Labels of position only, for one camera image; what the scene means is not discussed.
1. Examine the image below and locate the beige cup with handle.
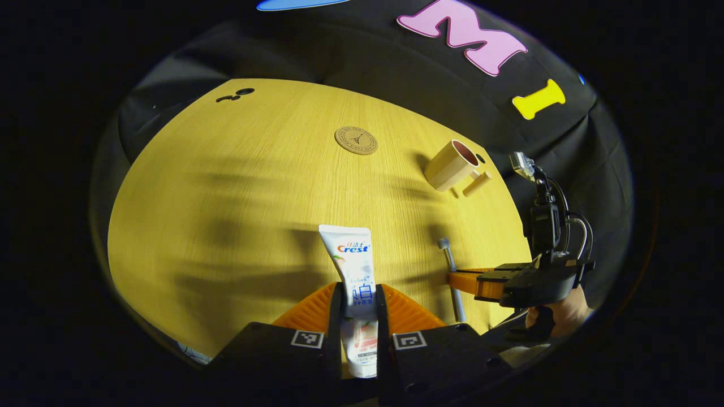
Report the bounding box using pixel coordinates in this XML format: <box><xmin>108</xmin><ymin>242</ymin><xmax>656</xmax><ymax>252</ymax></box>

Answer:
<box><xmin>424</xmin><ymin>140</ymin><xmax>493</xmax><ymax>198</ymax></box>

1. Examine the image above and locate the white and blue toothbrush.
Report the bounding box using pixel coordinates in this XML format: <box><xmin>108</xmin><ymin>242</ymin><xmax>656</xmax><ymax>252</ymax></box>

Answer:
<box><xmin>437</xmin><ymin>237</ymin><xmax>467</xmax><ymax>324</ymax></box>

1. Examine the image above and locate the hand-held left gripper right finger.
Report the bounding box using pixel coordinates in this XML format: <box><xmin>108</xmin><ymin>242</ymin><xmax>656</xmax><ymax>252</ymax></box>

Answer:
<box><xmin>375</xmin><ymin>283</ymin><xmax>512</xmax><ymax>405</ymax></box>

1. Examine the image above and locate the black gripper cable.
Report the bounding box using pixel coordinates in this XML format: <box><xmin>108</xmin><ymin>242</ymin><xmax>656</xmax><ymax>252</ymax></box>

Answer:
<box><xmin>546</xmin><ymin>175</ymin><xmax>594</xmax><ymax>266</ymax></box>

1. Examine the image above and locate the round cork coaster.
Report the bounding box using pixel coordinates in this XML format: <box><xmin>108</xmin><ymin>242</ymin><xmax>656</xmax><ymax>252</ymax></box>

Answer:
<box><xmin>334</xmin><ymin>126</ymin><xmax>378</xmax><ymax>155</ymax></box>

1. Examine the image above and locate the black backdrop cloth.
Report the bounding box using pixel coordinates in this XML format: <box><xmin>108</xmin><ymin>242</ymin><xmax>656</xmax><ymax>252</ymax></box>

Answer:
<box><xmin>116</xmin><ymin>0</ymin><xmax>634</xmax><ymax>317</ymax></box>

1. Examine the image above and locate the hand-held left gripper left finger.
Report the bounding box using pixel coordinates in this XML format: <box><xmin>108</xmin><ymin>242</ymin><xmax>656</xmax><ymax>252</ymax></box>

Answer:
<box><xmin>209</xmin><ymin>282</ymin><xmax>346</xmax><ymax>396</ymax></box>

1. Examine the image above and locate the white toothpaste tube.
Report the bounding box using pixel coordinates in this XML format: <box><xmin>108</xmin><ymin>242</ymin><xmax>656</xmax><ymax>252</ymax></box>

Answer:
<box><xmin>318</xmin><ymin>224</ymin><xmax>378</xmax><ymax>378</ymax></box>

